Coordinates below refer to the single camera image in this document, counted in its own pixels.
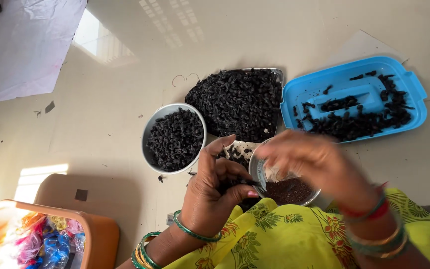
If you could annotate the person's right hand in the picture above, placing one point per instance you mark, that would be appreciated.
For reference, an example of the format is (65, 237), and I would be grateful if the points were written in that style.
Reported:
(323, 164)

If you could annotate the dark paper scrap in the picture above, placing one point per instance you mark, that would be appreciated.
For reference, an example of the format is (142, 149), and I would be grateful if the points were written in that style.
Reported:
(50, 107)

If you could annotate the orange plastic basket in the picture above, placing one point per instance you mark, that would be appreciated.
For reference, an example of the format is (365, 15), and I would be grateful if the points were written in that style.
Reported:
(103, 239)

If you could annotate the person's right fingers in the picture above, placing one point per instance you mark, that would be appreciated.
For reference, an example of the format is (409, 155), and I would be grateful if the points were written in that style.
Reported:
(280, 153)

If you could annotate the dark brown seeds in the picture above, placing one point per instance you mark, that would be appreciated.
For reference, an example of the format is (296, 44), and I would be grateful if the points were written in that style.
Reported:
(289, 191)

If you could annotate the blue plastic lid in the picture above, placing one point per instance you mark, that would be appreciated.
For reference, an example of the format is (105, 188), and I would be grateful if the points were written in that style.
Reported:
(304, 87)

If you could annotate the large heap of black pods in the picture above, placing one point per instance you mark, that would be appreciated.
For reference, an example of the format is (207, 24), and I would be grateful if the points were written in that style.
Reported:
(237, 102)

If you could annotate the tan plastic lid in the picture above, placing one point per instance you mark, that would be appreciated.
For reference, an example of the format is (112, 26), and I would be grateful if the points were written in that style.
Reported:
(103, 194)

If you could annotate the large white paper sheet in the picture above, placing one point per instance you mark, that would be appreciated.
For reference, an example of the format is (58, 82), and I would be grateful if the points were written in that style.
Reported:
(21, 45)

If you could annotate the person's left hand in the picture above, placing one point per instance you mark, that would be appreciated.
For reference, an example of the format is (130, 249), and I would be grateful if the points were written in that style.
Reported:
(203, 198)

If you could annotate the small glass bowl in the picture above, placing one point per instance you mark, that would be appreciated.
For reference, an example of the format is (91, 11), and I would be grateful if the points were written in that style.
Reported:
(254, 168)

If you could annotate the red wrist thread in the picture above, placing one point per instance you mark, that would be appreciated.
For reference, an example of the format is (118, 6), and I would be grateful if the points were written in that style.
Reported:
(375, 212)

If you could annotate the round steel bowl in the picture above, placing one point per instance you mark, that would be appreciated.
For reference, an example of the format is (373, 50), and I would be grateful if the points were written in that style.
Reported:
(148, 130)

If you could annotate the scattered black pod husks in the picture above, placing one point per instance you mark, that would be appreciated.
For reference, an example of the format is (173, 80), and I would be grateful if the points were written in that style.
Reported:
(353, 125)

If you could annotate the bundle of colourful threads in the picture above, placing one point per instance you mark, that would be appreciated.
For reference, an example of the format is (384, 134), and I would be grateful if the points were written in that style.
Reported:
(47, 243)

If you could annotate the single green bangle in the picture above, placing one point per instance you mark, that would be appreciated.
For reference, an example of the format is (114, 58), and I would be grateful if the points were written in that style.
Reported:
(190, 232)

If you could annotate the steel winnowing tray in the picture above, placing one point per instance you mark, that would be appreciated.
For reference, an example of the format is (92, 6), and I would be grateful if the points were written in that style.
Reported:
(277, 74)

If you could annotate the black dried pod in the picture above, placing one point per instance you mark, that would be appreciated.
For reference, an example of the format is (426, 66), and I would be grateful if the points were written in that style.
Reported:
(237, 183)

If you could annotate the yellow floral sari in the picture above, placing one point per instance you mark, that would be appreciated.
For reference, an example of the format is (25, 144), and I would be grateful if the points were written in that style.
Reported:
(293, 239)

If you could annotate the small white paper sheet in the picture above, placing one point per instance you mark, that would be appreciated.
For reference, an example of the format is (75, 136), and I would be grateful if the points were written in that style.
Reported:
(364, 46)

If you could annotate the heap of shelled black pods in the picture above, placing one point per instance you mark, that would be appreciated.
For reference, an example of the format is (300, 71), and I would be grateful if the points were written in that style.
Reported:
(176, 140)

